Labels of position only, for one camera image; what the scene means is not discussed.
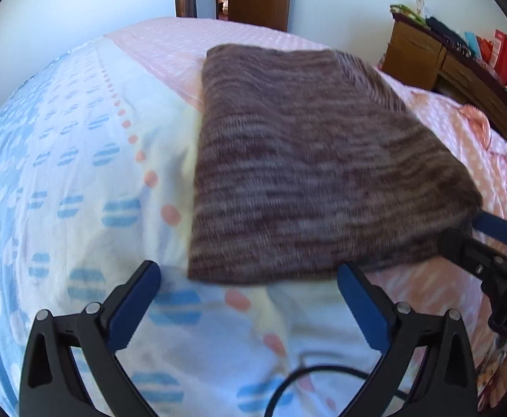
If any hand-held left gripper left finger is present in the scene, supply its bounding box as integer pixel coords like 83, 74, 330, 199
18, 260, 163, 417

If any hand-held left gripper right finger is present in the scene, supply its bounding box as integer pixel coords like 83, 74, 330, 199
336, 263, 480, 417

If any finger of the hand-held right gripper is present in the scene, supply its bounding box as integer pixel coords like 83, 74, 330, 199
438, 228, 507, 278
472, 211, 507, 246

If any brown knit sweater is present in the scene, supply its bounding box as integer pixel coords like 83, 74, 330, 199
188, 43, 484, 288

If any pink ruffled pillow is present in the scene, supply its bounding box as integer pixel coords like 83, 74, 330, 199
457, 103, 494, 149

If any pink and blue bed cover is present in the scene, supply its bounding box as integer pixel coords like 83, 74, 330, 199
0, 16, 507, 417

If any wooden headboard cabinet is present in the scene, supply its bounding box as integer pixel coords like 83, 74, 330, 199
379, 12, 507, 158

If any dark folded cloth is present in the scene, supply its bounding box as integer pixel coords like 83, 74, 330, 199
425, 16, 469, 49

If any green patterned cloth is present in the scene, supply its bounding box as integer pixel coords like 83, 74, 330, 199
389, 3, 429, 25

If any thick black cable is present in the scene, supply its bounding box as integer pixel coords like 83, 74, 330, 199
261, 364, 411, 417

